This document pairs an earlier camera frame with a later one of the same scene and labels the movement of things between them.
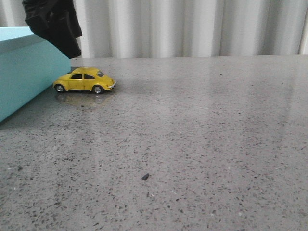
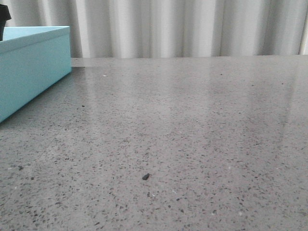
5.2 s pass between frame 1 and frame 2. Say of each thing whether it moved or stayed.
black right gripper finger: moved
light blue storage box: stayed
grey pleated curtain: stayed
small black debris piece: stayed
